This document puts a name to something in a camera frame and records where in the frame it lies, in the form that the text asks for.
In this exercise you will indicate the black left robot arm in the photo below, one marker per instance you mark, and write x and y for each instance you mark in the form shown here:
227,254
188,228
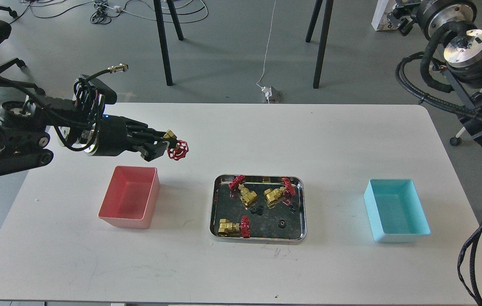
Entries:
81,125

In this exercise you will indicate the brass valve top right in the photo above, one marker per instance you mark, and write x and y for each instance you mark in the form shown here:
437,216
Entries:
286,191

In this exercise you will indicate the small black gear middle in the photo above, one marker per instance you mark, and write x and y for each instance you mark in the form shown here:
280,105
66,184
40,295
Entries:
256,210

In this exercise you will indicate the brass valve red handle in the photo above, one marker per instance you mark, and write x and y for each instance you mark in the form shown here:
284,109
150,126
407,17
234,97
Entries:
178,148

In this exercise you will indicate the small black gear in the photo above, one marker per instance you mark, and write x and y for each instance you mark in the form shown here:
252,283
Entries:
294,207
282,223
256,210

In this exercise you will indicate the white cardboard box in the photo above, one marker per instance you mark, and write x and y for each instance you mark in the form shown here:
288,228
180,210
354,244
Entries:
380,20

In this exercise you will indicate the brass valve bottom left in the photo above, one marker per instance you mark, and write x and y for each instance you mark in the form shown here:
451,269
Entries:
234,230

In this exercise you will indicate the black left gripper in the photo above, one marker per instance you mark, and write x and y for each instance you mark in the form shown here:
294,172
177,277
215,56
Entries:
118,134

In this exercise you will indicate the light blue plastic box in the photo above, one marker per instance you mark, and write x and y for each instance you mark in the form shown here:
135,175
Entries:
394,211

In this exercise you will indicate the black stand leg right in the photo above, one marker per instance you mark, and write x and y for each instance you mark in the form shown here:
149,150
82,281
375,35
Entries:
329,4

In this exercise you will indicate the small black gear lower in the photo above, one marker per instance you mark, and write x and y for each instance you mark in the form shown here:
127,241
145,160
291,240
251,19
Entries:
282,223

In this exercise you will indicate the brass valve top middle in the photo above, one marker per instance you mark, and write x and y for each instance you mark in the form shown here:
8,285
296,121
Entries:
247,196

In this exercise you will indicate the small black gear right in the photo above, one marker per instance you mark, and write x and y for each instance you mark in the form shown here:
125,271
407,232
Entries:
294,207

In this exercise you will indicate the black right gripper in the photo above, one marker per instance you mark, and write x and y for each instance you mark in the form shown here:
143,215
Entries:
430,15

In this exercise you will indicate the black stand leg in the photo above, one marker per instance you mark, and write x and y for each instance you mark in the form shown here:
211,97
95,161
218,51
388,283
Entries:
162,35
329,4

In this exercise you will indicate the white power adapter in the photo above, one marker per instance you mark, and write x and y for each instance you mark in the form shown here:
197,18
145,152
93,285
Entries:
271,95

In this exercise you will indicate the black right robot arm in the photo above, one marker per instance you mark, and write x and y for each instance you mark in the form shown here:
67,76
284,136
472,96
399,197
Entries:
447,75

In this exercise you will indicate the white rolling stand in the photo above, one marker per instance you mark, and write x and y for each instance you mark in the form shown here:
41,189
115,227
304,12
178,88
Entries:
456,140

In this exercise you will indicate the pink plastic box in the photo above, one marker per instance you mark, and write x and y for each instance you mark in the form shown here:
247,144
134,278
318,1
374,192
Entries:
131,197

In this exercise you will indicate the shiny metal tray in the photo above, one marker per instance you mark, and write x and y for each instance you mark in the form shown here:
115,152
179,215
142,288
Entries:
263,227

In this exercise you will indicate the black stand leg left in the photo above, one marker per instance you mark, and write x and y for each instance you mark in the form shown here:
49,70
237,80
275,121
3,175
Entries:
162,35

